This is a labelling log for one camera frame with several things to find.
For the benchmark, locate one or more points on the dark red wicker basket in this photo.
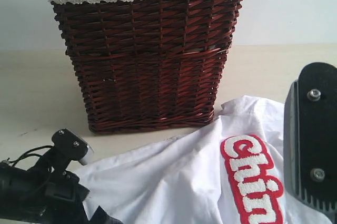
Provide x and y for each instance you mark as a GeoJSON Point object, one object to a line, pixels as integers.
{"type": "Point", "coordinates": [148, 64]}

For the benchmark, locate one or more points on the white t-shirt red lettering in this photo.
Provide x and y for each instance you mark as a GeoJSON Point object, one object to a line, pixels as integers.
{"type": "Point", "coordinates": [230, 171]}

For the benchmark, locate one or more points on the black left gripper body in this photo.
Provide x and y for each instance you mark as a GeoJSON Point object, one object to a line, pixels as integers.
{"type": "Point", "coordinates": [72, 146]}

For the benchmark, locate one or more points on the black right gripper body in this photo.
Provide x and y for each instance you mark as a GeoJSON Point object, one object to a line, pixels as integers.
{"type": "Point", "coordinates": [309, 144]}

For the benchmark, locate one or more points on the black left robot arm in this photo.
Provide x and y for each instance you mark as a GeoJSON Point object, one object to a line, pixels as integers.
{"type": "Point", "coordinates": [39, 189]}

